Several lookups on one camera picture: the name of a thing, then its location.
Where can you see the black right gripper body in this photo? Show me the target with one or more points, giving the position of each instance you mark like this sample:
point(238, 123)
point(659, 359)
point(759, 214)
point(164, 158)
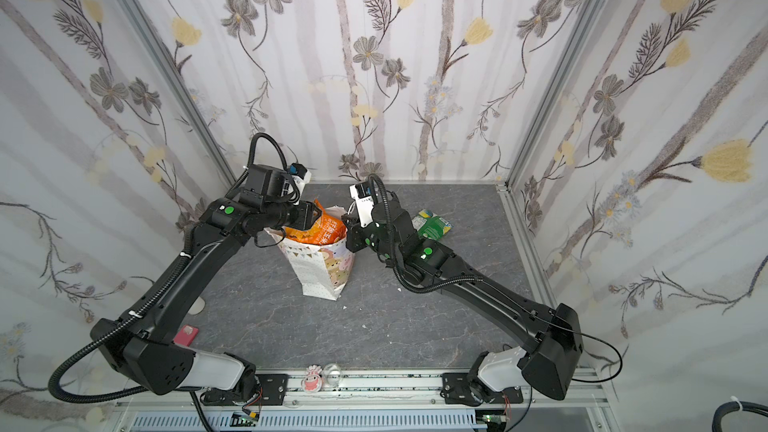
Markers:
point(354, 240)

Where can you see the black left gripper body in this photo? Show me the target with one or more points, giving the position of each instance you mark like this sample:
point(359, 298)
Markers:
point(301, 216)

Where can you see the orange red snack packet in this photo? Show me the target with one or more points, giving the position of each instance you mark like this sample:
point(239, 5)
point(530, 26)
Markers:
point(327, 229)

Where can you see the cartoon animal paper bag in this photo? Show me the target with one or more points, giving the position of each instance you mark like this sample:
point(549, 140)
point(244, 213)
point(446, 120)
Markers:
point(323, 271)

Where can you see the small green snack packet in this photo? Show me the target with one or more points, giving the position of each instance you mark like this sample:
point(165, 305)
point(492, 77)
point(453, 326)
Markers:
point(430, 225)

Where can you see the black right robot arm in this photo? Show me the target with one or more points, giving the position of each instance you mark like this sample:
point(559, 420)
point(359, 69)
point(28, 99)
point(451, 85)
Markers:
point(548, 340)

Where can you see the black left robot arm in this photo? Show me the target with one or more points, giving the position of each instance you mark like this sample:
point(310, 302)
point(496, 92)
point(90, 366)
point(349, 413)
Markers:
point(140, 343)

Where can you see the clear round ornament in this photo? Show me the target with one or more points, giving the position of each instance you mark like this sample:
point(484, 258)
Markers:
point(332, 375)

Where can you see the pink toy figure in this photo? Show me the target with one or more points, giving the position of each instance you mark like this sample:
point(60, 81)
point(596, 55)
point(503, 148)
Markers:
point(312, 381)

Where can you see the pink flat object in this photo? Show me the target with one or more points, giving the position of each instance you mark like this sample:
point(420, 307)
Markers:
point(186, 336)

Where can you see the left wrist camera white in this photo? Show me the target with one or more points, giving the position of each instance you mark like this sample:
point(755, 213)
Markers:
point(301, 175)

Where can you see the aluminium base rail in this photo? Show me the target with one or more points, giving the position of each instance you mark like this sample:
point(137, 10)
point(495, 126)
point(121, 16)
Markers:
point(375, 400)

